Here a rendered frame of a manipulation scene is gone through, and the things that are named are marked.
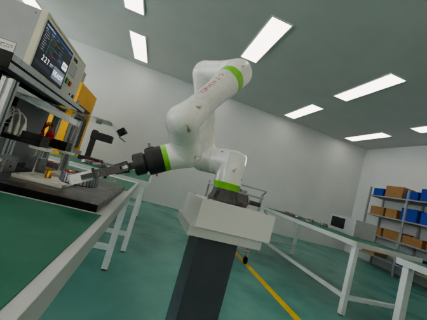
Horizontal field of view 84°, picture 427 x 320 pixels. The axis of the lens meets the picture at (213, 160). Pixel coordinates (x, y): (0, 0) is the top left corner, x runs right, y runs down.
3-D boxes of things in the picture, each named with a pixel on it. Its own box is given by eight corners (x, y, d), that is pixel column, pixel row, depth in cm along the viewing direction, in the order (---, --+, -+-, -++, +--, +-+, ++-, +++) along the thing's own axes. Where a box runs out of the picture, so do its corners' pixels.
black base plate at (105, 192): (123, 190, 132) (124, 186, 132) (95, 213, 70) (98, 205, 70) (29, 166, 121) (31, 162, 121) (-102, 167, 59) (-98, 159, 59)
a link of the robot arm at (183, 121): (237, 100, 97) (213, 94, 102) (239, 72, 90) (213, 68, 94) (189, 150, 74) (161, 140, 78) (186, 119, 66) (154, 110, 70)
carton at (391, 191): (395, 200, 620) (398, 189, 623) (413, 202, 580) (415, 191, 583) (384, 196, 610) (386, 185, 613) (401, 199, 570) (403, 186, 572)
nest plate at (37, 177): (75, 185, 93) (76, 181, 93) (61, 188, 79) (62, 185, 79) (33, 174, 90) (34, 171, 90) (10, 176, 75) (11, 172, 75)
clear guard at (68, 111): (125, 142, 131) (128, 132, 131) (119, 137, 108) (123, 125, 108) (61, 123, 124) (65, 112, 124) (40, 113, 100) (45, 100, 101)
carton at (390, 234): (393, 239, 596) (395, 231, 598) (412, 245, 555) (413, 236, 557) (382, 236, 586) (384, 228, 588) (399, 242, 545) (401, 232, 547)
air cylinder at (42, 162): (44, 170, 109) (49, 159, 109) (37, 170, 101) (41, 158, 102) (32, 167, 108) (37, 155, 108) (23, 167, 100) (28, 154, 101)
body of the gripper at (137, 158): (143, 152, 85) (116, 159, 83) (142, 150, 77) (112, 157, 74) (149, 173, 85) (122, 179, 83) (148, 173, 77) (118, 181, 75)
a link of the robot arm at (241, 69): (232, 81, 114) (228, 54, 107) (257, 81, 108) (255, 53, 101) (214, 98, 102) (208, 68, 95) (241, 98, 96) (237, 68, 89)
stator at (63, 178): (100, 186, 82) (103, 176, 83) (93, 190, 72) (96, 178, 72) (65, 178, 80) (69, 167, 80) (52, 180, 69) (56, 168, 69)
